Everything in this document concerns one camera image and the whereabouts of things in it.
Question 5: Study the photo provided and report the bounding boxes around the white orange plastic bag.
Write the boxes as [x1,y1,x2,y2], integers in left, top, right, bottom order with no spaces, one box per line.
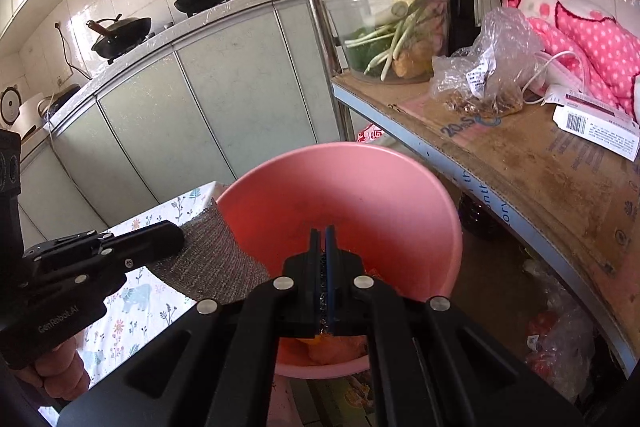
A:
[280,333,368,365]

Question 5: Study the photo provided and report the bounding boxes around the grey kitchen cabinet counter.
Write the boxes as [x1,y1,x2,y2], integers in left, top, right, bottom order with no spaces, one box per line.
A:
[18,0,343,245]

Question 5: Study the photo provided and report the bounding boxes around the person's left hand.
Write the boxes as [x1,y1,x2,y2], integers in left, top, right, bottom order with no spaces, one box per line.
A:
[11,336,90,401]

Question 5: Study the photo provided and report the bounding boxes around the floral bear tablecloth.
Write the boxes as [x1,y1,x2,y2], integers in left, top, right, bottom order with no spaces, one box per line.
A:
[69,181,226,399]

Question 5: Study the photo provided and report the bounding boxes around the red plastic bag below shelf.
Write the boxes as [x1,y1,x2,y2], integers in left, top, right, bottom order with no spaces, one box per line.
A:
[524,260,594,402]

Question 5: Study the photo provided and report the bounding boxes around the pink plastic basin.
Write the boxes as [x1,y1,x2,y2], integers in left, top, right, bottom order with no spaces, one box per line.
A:
[214,142,464,381]

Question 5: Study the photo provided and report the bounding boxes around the white rice cooker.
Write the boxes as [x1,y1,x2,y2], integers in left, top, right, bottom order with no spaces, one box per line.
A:
[1,87,44,132]

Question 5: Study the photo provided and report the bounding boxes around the black wok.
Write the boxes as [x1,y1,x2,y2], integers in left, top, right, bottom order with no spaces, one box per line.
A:
[86,14,152,62]

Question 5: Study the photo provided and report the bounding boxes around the cardboard shelf liner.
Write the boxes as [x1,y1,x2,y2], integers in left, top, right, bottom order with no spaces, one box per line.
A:
[333,74,639,347]

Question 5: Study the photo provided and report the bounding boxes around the metal shelf rack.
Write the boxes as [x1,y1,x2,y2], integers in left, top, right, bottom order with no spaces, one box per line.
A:
[306,0,639,374]

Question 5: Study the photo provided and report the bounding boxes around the white barcode label box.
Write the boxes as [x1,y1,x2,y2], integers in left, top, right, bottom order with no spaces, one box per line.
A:
[542,84,639,161]

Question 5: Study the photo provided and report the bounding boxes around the clear plastic bag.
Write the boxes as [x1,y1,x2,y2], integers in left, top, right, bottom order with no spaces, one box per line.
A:
[430,8,542,118]

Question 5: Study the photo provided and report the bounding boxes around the glass bowl with vegetables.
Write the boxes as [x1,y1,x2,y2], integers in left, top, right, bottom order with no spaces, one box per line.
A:
[326,0,450,83]

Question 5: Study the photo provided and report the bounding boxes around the pink polka dot cushion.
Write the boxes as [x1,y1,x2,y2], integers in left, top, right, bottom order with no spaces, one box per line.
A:
[502,0,639,120]

